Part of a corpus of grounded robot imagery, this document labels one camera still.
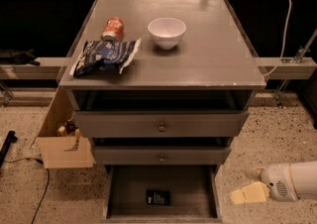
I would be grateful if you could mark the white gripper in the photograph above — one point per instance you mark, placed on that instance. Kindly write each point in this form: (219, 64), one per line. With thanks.
(276, 181)

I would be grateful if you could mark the dark rxbar blueberry bar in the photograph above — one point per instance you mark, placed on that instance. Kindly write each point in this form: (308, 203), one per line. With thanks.
(157, 197)

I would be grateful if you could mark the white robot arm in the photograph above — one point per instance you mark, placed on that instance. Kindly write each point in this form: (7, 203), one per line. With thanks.
(304, 177)

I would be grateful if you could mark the grey bottom drawer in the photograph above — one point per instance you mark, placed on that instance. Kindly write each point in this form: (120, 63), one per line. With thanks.
(193, 195)

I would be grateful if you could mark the grey drawer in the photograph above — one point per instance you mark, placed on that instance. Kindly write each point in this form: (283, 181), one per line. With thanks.
(193, 195)
(152, 124)
(159, 155)

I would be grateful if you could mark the grey drawer cabinet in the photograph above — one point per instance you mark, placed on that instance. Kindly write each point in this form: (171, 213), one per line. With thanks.
(211, 69)

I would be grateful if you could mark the grey middle drawer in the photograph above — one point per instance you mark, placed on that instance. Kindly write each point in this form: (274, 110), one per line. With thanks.
(159, 155)

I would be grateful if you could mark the grey top drawer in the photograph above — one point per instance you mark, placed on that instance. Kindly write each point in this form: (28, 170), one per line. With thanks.
(152, 124)

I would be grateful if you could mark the white ceramic bowl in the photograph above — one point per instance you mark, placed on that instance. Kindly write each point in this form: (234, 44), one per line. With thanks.
(166, 33)

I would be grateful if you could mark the snack items in box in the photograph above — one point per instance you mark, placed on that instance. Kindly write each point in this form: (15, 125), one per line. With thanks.
(69, 129)

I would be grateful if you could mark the blue chip bag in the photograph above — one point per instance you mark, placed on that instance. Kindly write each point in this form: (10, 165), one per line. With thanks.
(105, 55)

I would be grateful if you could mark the cardboard box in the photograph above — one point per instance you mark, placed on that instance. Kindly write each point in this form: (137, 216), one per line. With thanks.
(59, 147)

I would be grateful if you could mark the orange soda can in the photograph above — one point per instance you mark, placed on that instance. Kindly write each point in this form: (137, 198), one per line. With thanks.
(113, 30)

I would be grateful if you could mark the black pole on floor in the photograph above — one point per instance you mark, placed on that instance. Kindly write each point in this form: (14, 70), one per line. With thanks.
(10, 139)

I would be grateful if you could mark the metal bracket strut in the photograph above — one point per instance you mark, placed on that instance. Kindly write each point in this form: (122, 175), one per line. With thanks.
(302, 51)

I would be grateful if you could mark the metal frame rail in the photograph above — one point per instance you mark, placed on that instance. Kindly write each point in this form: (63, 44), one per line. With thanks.
(48, 68)

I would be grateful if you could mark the black object on rail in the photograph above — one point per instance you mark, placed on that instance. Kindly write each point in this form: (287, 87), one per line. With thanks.
(18, 57)

